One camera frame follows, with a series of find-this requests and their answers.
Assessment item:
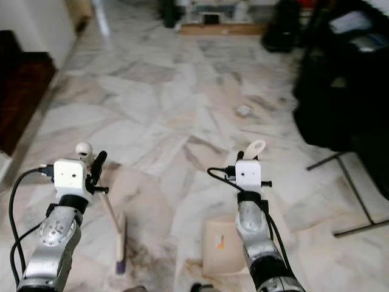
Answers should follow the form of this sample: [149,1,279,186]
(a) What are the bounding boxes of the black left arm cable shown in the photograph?
[9,165,55,287]

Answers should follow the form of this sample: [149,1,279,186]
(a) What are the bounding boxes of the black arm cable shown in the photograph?
[207,167,292,268]
[9,165,55,287]

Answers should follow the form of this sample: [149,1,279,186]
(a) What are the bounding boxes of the light wooden cabinet panel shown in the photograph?
[76,0,95,34]

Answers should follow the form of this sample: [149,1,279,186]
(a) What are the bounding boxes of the dark metal stand legs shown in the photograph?
[307,151,389,238]

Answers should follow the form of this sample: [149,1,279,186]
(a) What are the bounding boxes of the narrow black upright object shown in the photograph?
[161,0,181,29]

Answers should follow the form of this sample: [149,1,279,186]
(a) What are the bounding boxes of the grey robot right foot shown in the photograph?
[190,282,215,292]

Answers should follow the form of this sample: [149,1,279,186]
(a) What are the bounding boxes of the beige hand broom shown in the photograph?
[75,142,129,274]

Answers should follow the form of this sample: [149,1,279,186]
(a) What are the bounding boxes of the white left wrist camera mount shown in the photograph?
[53,159,88,203]

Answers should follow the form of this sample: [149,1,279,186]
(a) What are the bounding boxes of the dark brown wooden stair step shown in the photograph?
[0,30,57,156]

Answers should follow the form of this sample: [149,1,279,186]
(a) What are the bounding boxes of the beige long-handled dustpan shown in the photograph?
[202,140,267,276]

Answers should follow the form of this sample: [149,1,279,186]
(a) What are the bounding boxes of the white appliance cluster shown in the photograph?
[185,0,250,25]

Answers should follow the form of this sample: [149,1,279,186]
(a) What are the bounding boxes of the large black bag pile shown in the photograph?
[293,0,389,201]

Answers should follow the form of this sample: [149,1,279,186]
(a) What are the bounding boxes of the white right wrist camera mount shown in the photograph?
[235,159,264,195]

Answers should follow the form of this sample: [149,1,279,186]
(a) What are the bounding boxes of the long wooden board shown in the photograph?
[179,23,268,36]

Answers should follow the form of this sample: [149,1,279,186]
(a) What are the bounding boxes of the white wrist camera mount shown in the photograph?
[53,159,88,203]
[235,159,264,195]

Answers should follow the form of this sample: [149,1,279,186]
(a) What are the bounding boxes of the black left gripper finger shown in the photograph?
[91,151,108,184]

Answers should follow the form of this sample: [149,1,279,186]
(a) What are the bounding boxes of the small black bag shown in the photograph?
[261,0,302,52]

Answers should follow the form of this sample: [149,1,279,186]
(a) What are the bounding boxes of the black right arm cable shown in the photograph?
[207,167,292,268]

